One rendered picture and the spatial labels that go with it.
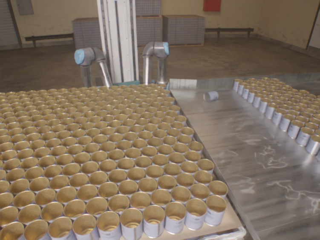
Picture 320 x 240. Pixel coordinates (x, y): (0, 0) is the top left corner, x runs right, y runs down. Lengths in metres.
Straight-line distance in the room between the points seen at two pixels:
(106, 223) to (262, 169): 0.69
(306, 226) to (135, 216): 0.59
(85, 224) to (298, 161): 0.96
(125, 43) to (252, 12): 9.60
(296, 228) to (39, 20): 9.79
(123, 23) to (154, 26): 5.85
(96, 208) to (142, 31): 7.45
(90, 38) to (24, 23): 3.19
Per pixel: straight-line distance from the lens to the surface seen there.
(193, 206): 0.77
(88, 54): 1.86
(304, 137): 1.27
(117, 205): 0.78
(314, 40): 9.14
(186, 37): 8.34
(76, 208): 0.79
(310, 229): 0.92
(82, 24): 7.87
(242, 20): 11.18
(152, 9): 7.91
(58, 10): 9.68
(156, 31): 8.05
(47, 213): 0.80
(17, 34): 10.19
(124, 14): 2.18
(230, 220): 0.82
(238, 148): 1.12
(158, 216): 0.75
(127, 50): 2.24
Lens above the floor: 1.75
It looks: 32 degrees down
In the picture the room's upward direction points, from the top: straight up
